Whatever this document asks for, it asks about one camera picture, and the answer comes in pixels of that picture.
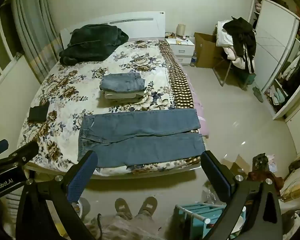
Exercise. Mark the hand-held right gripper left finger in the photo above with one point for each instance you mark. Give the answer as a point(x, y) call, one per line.
point(81, 177)

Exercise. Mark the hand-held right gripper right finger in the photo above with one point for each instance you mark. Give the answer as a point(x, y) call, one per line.
point(215, 176)

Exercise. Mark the blue jeans pants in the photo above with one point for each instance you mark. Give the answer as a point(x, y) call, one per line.
point(152, 150)

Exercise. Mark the folded beige pants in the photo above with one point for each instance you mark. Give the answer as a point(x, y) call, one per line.
point(122, 96)

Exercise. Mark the black folded cloth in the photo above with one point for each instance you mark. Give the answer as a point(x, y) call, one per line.
point(38, 112)

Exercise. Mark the blue rack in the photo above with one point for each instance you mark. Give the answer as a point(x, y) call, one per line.
point(195, 217)

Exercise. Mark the brown clutter pile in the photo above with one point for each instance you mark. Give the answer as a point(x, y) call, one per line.
point(262, 170)

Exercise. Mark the person's left shoe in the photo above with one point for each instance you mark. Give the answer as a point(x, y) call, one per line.
point(123, 208)

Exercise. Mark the person's shoe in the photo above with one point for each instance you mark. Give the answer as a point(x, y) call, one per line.
point(148, 205)
point(123, 208)

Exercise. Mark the person's legs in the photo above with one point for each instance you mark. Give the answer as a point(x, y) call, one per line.
point(122, 227)

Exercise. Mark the person's right shoe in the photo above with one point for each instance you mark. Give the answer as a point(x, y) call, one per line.
point(148, 205)

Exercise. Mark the pink bed sheet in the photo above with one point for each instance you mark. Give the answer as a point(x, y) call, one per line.
point(197, 105)

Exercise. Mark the floral blanket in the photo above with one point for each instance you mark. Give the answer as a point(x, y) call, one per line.
point(70, 90)

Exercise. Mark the grey slipper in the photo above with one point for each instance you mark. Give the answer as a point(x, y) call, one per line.
point(258, 94)

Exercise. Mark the folding chair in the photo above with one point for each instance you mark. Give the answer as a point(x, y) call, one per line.
point(225, 73)

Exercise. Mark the plastic water bottle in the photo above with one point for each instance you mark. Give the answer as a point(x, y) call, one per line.
point(193, 60)

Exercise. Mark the striped curtain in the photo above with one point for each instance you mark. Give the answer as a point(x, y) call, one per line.
point(32, 30)

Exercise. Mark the cardboard box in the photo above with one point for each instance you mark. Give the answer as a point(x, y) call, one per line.
point(206, 52)

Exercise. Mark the dark green jacket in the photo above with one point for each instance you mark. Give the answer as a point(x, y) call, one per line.
point(92, 42)

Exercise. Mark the white nightstand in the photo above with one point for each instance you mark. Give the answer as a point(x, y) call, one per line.
point(181, 48)

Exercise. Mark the white clothes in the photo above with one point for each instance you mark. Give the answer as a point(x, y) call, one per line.
point(223, 36)

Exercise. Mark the white wardrobe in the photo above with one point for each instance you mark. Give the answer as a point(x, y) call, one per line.
point(272, 45)

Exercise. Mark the black garment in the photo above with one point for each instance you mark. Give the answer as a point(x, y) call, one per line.
point(242, 35)

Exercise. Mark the beige cylinder lamp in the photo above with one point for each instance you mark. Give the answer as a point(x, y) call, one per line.
point(181, 29)

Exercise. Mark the white bed headboard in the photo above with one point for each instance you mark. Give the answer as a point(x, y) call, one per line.
point(140, 25)

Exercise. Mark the window frame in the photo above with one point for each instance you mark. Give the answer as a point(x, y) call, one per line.
point(0, 55)

